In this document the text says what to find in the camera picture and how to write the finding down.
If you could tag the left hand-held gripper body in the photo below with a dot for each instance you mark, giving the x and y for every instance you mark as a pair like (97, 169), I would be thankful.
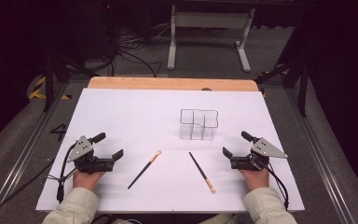
(85, 160)

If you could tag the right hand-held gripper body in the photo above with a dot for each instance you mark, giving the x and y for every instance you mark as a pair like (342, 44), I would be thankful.
(261, 149)

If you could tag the black brush with golden tip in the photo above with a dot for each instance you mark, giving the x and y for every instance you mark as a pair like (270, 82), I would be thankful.
(144, 169)
(202, 173)

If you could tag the clear plastic organizer box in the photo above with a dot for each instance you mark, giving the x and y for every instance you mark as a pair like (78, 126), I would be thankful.
(186, 124)

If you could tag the person's left hand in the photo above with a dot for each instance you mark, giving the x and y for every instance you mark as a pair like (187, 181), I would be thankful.
(87, 181)

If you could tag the person's right hand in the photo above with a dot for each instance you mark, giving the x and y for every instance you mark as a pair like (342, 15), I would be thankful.
(256, 179)

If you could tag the white table mat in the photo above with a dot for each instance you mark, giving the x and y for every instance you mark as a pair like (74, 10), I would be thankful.
(136, 118)

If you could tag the person's beige clothing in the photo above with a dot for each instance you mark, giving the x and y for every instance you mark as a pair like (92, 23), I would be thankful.
(220, 219)

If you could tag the dark equipment rack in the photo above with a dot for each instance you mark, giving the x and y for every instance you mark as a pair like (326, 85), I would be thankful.
(101, 28)

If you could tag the white metal stand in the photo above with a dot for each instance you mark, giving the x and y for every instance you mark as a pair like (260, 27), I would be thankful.
(211, 19)

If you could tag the aluminium floor rail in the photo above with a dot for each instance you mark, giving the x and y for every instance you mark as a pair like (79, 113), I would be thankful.
(21, 158)
(320, 155)

